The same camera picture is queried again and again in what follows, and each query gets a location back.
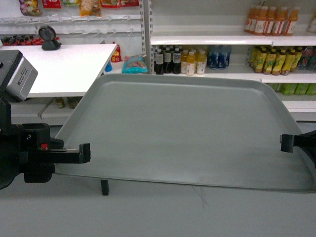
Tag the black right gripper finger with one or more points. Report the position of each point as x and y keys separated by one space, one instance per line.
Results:
x=287 y=143

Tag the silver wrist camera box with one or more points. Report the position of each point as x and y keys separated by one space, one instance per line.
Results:
x=22 y=80

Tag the white peg hook rack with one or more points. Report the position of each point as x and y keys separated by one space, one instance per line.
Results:
x=72 y=25

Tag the white metal store shelf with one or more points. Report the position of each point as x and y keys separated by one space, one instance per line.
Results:
x=204 y=23

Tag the yellow orange snack bag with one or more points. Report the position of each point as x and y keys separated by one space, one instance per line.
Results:
x=90 y=8

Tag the black round barcode scanner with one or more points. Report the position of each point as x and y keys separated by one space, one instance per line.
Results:
x=48 y=35

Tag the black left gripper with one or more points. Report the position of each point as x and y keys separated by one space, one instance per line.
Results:
x=29 y=149

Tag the grey silver serving tray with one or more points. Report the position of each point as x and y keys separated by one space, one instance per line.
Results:
x=195 y=131

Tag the white checkout counter table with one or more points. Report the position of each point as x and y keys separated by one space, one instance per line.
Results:
x=68 y=71

